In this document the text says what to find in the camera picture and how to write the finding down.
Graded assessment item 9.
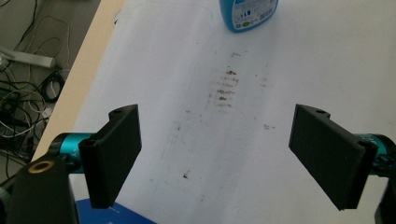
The white table cover sheet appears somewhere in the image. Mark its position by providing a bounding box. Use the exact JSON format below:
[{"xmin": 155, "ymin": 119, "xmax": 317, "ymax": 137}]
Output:
[{"xmin": 68, "ymin": 0, "xmax": 396, "ymax": 224}]

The black coiled cable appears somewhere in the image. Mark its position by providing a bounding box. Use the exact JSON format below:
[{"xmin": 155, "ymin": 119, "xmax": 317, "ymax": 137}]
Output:
[{"xmin": 40, "ymin": 70, "xmax": 66, "ymax": 105}]

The tangle of floor cables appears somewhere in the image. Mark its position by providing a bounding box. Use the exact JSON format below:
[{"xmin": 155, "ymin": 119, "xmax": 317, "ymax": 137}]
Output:
[{"xmin": 0, "ymin": 0, "xmax": 71, "ymax": 185}]

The blue spray bottle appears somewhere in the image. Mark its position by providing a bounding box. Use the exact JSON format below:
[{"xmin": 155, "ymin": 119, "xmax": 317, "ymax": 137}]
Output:
[{"xmin": 219, "ymin": 0, "xmax": 280, "ymax": 34}]

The white power strip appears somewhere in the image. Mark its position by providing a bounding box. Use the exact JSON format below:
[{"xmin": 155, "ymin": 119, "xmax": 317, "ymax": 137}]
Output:
[{"xmin": 0, "ymin": 46, "xmax": 59, "ymax": 69}]

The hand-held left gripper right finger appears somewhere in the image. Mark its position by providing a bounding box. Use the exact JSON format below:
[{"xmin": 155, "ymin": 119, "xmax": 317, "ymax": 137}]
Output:
[{"xmin": 288, "ymin": 104, "xmax": 379, "ymax": 212}]

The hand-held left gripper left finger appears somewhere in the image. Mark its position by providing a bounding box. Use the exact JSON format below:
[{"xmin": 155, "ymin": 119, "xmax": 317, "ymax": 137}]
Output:
[{"xmin": 78, "ymin": 104, "xmax": 143, "ymax": 210}]

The blue flat box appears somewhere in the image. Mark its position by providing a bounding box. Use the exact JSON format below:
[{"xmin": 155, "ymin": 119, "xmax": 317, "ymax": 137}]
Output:
[{"xmin": 75, "ymin": 199, "xmax": 157, "ymax": 224}]

